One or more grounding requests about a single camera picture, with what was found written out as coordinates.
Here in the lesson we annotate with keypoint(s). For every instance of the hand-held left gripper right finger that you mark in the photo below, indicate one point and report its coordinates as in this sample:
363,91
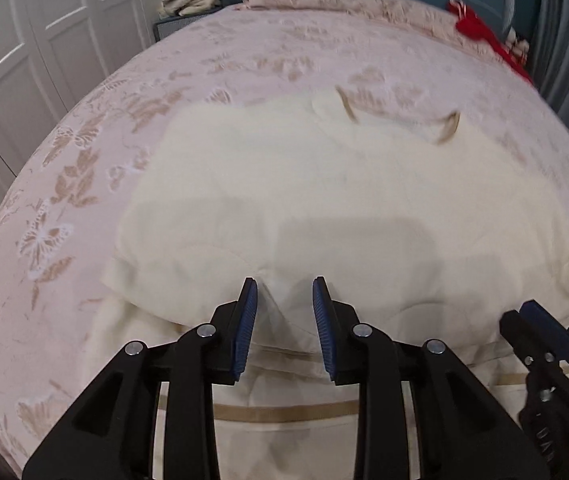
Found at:
322,322

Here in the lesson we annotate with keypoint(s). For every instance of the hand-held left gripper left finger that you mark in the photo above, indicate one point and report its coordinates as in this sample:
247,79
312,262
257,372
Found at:
246,322

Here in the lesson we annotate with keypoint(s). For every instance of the cream quilted jacket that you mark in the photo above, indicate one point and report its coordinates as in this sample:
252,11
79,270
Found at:
314,200

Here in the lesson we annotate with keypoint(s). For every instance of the bed with pink floral bedspread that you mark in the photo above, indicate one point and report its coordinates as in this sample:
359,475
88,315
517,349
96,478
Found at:
239,50

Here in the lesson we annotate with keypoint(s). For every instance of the red cloth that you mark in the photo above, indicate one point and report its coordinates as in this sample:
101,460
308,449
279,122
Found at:
474,27

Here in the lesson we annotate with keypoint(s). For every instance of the dark nightstand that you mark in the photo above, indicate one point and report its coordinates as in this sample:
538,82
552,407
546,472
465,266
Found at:
174,27

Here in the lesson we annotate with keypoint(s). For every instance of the white wardrobe doors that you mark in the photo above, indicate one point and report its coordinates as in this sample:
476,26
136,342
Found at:
39,35

